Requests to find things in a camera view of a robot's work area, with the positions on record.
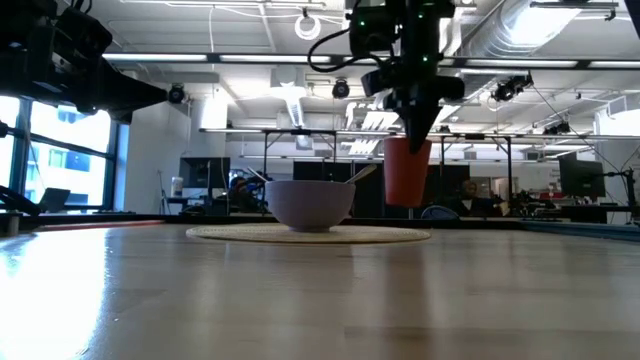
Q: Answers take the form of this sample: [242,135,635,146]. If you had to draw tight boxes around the black monitor beside pillar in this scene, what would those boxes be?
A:
[179,156,232,191]

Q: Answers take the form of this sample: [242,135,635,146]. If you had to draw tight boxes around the black angled arm base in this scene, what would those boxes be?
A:
[0,185,42,218]

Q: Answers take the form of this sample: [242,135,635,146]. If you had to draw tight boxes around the black monitor on arm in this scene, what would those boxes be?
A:
[558,152,607,199]

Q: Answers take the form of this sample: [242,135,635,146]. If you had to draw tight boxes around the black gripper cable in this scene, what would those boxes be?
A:
[306,25,386,75]

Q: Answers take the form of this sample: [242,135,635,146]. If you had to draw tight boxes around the blue office chair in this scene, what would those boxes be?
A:
[421,204,461,221]

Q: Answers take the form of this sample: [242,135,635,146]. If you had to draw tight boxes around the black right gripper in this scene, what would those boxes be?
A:
[360,62,467,155]

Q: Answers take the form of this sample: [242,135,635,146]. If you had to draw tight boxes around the blue table edge strip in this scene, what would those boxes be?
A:
[517,219,640,243]

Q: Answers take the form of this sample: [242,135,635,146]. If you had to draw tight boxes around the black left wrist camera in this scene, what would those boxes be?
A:
[53,4,114,57]

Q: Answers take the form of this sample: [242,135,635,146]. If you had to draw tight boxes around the black room divider panels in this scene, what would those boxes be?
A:
[292,160,472,219]

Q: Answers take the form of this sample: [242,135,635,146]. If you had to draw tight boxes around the window with dark frame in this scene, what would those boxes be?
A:
[0,95,131,212]

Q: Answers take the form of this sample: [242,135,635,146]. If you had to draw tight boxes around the long ceiling light strip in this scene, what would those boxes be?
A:
[101,52,640,70]

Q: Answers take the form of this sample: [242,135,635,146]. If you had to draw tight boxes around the seated person behind bowl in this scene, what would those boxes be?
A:
[228,175,262,212]

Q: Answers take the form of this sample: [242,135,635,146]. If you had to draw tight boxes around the white coiled cable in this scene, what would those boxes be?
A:
[293,13,323,42]

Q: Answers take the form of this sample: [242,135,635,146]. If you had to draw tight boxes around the seated person at desk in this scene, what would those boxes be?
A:
[443,179,507,218]

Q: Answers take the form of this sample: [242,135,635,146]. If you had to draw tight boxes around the black ceiling mounted camera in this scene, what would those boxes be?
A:
[491,72,535,103]

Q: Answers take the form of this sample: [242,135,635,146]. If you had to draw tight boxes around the open dark laptop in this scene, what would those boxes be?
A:
[38,187,72,214]

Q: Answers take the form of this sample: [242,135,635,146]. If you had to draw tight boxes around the pale lilac ceramic bowl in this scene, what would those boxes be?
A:
[264,179,357,233]

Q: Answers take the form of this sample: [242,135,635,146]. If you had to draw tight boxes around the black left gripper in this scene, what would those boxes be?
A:
[0,22,169,125]

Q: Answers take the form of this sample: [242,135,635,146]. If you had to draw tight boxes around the red table edge strip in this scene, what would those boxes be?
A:
[35,219,167,233]

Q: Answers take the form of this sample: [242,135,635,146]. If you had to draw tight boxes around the round woven beige placemat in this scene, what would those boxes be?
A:
[185,222,432,245]

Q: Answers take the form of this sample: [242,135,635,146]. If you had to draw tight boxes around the orange plastic cup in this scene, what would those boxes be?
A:
[382,136,433,209]

